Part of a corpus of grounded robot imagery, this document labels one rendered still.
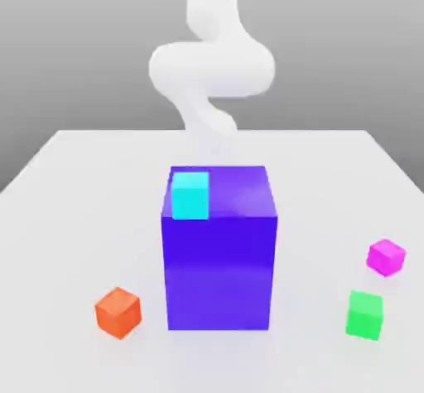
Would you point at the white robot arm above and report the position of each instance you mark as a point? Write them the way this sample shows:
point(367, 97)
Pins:
point(212, 68)

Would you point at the small cyan cube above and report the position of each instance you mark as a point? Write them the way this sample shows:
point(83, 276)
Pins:
point(189, 196)

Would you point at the small orange cube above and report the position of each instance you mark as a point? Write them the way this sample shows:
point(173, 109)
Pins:
point(118, 313)

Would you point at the small magenta cube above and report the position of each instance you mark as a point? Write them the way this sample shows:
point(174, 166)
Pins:
point(386, 257)

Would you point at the small green cube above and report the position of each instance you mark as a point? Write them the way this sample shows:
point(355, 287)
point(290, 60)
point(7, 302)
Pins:
point(364, 315)

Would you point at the large purple box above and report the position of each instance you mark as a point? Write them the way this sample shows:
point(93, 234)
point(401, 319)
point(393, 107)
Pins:
point(218, 274)

